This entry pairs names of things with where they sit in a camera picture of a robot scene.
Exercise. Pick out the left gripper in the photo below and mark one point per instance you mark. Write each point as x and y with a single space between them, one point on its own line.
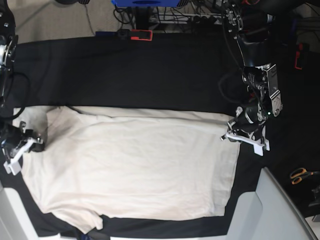
249 127

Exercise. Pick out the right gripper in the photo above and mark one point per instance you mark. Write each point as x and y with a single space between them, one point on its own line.
14 142

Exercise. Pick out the white T-shirt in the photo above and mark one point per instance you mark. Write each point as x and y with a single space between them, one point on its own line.
128 163

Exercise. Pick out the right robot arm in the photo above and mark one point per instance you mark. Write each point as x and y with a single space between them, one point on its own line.
8 44

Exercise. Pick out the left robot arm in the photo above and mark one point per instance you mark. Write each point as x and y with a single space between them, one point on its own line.
250 27

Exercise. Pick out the black table cloth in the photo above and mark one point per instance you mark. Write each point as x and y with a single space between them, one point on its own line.
178 72

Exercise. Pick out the orange black right clamp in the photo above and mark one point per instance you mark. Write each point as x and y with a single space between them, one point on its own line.
301 55

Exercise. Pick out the orange black clamp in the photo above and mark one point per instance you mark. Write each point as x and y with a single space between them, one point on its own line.
301 55
135 34

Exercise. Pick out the white power strip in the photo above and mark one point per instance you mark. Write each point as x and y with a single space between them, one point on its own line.
183 18

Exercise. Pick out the orange black top clamp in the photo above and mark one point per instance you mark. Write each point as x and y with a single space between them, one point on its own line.
135 34

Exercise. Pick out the blue box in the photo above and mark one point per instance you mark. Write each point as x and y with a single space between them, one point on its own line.
145 3

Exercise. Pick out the orange handled scissors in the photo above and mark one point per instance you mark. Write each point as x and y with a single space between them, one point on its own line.
300 174

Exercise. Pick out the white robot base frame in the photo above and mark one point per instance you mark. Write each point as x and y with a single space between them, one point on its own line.
264 214

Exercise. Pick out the black mount right edge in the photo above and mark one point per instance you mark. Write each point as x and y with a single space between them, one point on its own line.
315 203

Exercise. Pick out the black vertical post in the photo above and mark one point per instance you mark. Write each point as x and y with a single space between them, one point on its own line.
142 16

